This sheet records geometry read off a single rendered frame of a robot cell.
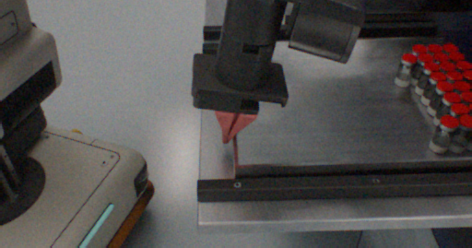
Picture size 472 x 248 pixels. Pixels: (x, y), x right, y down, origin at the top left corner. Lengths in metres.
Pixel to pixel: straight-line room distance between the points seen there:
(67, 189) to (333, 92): 0.92
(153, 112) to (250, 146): 1.45
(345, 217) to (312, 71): 0.27
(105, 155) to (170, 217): 0.33
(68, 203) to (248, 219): 0.91
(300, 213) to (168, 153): 1.33
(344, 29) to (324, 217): 0.21
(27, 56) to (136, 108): 1.11
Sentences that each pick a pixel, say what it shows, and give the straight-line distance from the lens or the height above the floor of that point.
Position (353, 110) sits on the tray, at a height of 0.88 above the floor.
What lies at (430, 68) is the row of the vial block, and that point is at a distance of 0.66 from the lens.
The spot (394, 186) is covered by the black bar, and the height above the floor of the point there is 0.90.
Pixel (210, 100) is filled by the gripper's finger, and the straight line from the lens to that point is 0.45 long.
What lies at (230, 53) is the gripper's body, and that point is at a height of 1.04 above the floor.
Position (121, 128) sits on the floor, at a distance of 1.93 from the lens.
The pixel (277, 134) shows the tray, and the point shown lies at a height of 0.88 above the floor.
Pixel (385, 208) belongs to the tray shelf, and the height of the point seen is 0.88.
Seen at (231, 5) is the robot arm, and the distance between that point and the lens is 0.42.
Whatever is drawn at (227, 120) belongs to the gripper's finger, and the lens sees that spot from 0.48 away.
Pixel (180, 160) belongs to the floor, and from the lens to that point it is 1.75.
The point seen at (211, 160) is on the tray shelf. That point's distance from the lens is 0.54.
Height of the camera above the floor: 1.27
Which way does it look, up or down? 41 degrees down
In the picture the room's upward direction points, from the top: straight up
